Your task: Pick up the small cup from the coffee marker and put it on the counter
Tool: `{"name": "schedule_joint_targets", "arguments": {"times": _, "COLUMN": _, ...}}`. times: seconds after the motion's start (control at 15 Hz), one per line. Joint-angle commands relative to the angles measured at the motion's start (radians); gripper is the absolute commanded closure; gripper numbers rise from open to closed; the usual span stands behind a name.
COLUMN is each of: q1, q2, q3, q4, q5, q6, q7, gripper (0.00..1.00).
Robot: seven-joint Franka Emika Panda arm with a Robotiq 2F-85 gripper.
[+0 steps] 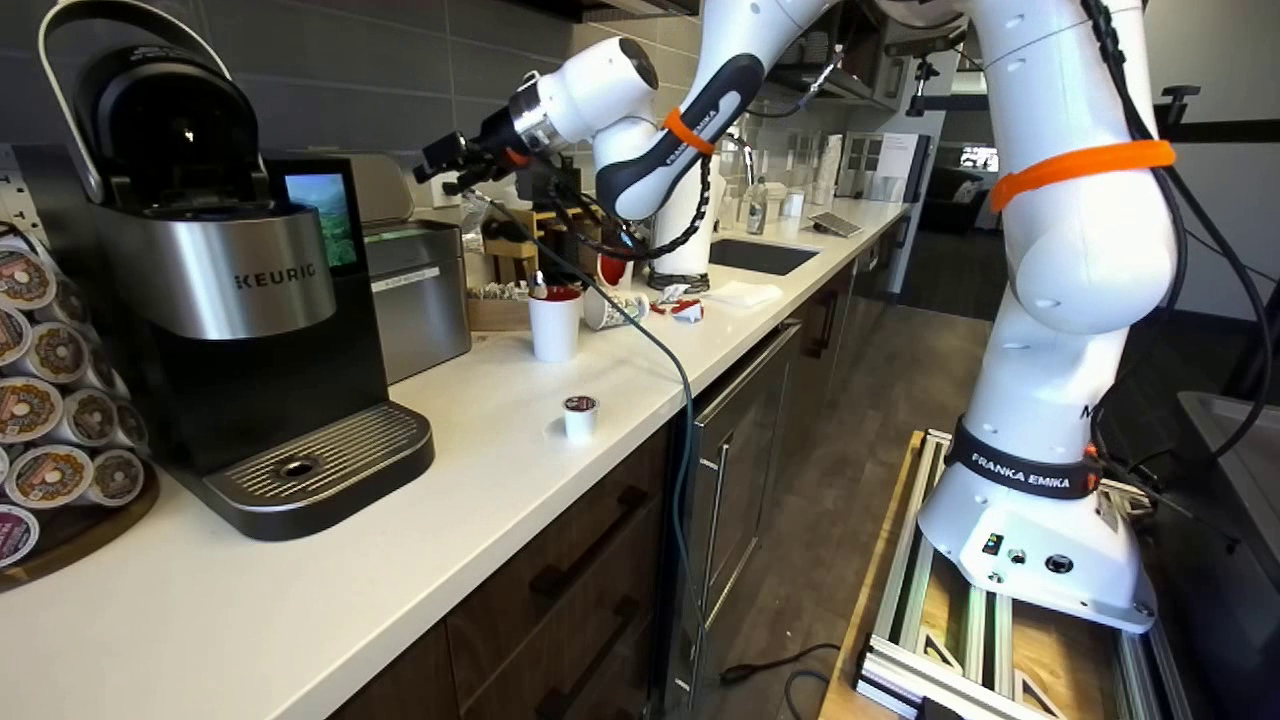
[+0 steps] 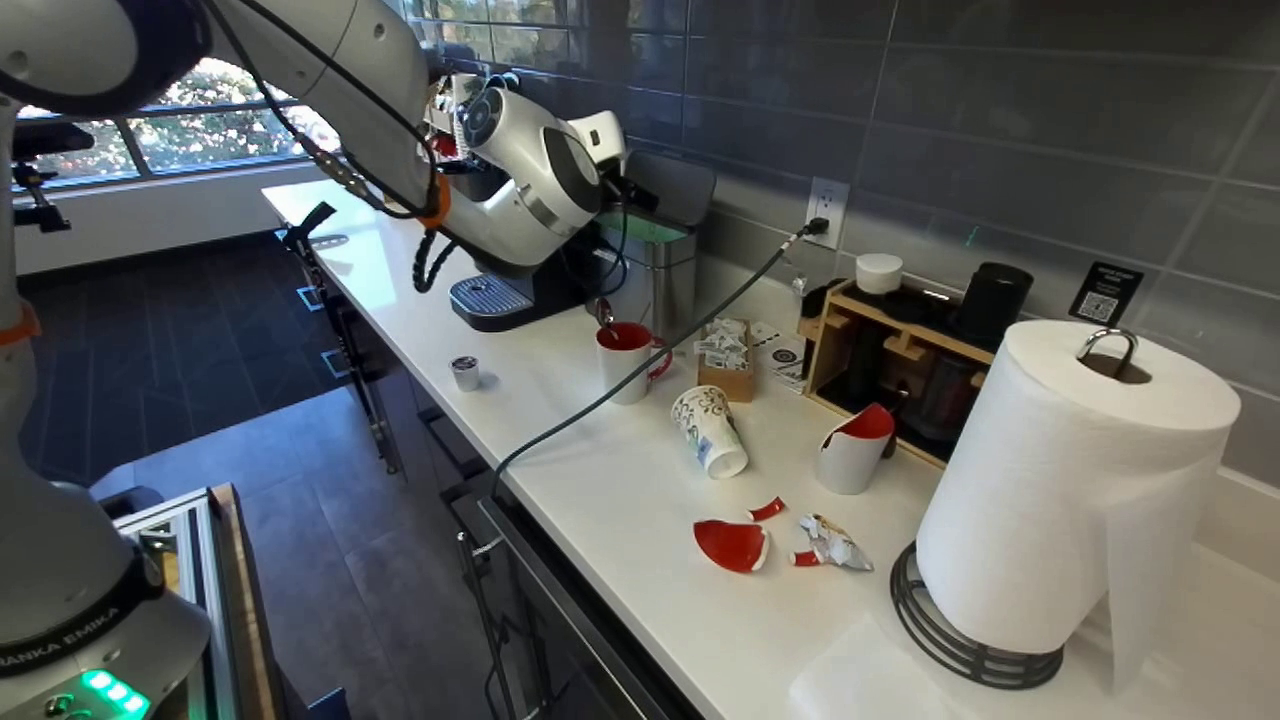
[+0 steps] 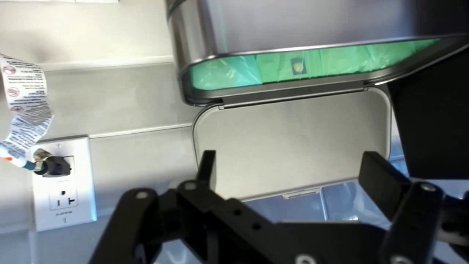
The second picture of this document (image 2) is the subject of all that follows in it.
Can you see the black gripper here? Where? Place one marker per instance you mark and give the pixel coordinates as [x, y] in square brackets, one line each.
[626, 207]

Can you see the small coffee pod cup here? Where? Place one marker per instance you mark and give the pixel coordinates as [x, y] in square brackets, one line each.
[471, 375]

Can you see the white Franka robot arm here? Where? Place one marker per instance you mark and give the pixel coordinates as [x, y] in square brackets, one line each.
[334, 64]

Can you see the black silver Keurig coffee maker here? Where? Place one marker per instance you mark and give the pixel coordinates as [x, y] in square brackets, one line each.
[515, 302]

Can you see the patterned white paper cup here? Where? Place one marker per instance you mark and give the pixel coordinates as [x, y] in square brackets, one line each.
[706, 425]

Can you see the stainless steel pod recycle bin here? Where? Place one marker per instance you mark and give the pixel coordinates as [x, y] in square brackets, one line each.
[666, 286]

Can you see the upright white mug red inside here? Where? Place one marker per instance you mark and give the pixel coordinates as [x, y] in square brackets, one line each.
[626, 369]

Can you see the wooden condiment organizer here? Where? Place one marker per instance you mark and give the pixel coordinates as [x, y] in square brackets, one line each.
[854, 342]

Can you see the small red mug shard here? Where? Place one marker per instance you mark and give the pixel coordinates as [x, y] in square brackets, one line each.
[806, 558]
[768, 510]

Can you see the broken white mug red inside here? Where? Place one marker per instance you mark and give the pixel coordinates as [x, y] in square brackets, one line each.
[847, 462]

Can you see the black cylindrical container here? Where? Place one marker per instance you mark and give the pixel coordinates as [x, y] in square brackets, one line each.
[996, 305]

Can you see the crumpled silver foil wrapper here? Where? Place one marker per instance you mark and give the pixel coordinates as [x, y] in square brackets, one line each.
[833, 544]

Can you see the dark wooden base cabinets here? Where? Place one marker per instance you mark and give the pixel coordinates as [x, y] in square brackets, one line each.
[562, 641]

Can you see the black QR code sign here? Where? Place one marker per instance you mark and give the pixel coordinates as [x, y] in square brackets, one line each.
[1107, 292]

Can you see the white paper towel roll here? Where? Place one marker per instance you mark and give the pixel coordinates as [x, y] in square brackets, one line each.
[1052, 507]

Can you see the black tripod stand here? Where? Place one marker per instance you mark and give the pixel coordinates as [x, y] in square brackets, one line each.
[43, 139]

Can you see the white wall outlet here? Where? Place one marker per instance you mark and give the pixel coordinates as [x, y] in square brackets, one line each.
[825, 207]

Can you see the black clamp mount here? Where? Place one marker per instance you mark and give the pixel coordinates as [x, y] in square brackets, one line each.
[311, 227]

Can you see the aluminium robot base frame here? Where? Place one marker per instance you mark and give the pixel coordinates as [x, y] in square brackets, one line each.
[185, 560]

